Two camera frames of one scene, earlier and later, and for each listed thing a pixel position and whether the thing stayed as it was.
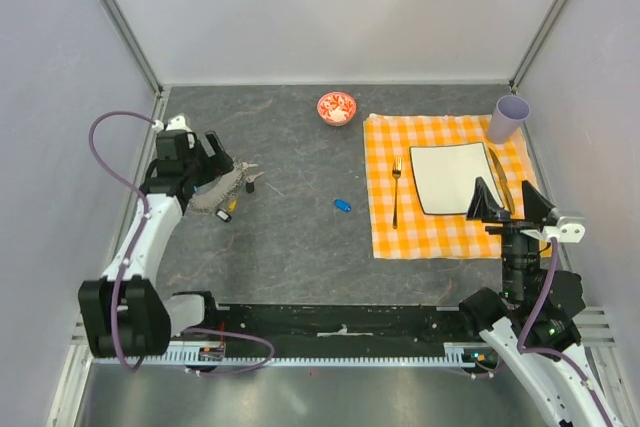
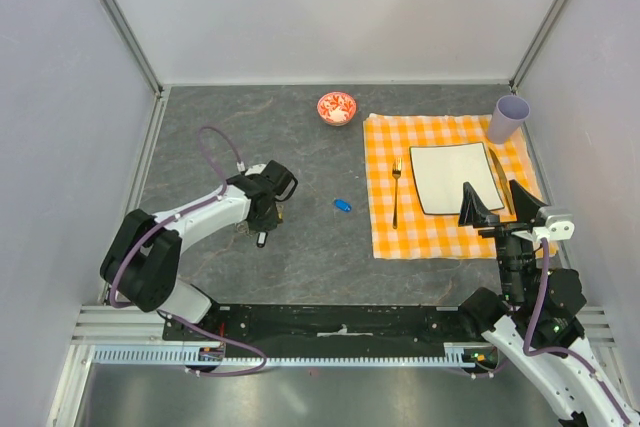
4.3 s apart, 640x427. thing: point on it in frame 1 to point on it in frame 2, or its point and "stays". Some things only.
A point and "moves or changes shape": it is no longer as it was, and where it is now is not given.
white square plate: [447, 176] stays
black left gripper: [214, 165] to [268, 224]
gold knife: [500, 167] stays
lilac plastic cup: [507, 119] stays
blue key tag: [342, 205] stays
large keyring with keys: [224, 188] moves or changes shape
